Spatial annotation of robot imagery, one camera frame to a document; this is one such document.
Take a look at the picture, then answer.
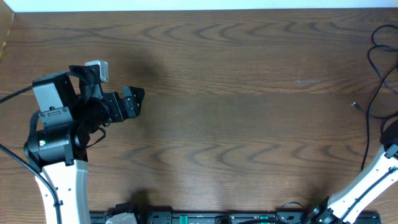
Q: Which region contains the long black cable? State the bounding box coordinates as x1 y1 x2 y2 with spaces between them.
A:
351 62 398 172

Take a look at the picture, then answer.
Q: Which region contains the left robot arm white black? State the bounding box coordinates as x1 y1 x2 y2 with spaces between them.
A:
24 61 145 223

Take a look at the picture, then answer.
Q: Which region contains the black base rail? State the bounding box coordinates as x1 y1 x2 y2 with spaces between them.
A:
89 201 382 224

